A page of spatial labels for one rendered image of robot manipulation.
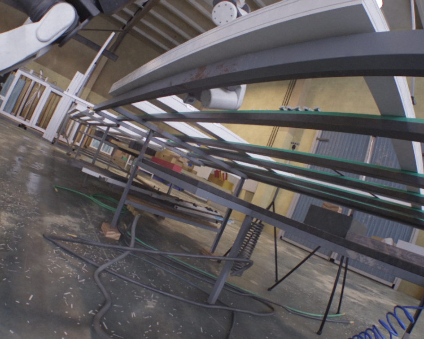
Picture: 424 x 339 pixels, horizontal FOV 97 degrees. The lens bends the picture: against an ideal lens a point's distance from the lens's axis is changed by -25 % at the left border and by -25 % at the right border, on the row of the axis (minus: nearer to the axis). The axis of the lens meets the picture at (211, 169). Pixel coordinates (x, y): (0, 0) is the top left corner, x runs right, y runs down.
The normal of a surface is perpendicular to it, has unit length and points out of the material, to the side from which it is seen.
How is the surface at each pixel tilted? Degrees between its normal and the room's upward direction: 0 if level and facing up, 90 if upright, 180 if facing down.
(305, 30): 180
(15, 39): 105
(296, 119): 90
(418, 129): 90
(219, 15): 124
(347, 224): 90
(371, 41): 90
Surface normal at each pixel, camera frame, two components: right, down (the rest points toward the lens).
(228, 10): -0.48, 0.33
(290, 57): -0.72, -0.36
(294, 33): -0.39, 0.92
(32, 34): 0.68, 0.22
